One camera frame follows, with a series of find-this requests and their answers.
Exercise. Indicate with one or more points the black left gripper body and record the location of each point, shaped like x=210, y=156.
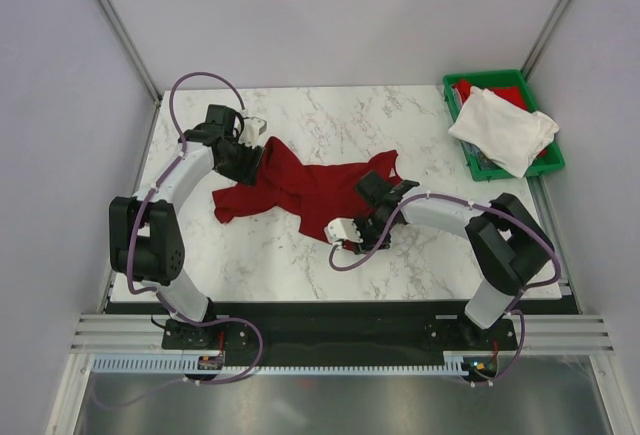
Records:
x=242, y=162

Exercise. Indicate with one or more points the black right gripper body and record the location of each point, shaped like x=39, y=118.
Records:
x=371, y=229

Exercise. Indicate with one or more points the dark red t shirt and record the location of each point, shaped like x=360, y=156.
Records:
x=317, y=194

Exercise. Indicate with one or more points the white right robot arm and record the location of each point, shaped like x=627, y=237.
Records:
x=512, y=251

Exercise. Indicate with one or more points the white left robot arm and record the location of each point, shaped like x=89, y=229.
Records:
x=145, y=240

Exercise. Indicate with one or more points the white t shirt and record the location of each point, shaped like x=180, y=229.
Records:
x=500, y=130

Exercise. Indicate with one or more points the bright red t shirt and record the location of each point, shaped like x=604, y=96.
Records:
x=510, y=92

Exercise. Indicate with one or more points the green plastic bin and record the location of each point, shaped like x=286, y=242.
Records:
x=500, y=115

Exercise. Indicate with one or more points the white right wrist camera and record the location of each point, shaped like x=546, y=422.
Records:
x=341, y=230

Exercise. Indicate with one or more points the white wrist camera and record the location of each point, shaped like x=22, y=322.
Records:
x=252, y=128
x=341, y=230

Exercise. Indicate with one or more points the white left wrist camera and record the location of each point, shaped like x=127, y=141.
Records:
x=252, y=128

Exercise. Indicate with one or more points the light blue cable duct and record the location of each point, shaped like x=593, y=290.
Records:
x=211, y=364

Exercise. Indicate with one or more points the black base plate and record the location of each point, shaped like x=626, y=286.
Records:
x=340, y=332

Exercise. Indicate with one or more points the aluminium front rail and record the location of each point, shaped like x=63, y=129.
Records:
x=544, y=334

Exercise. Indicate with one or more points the right aluminium frame post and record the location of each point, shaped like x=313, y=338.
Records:
x=545, y=36

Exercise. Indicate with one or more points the aluminium frame post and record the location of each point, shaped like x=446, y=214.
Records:
x=126, y=43
x=545, y=36

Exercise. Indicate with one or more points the left aluminium frame post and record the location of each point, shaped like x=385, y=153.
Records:
x=126, y=43

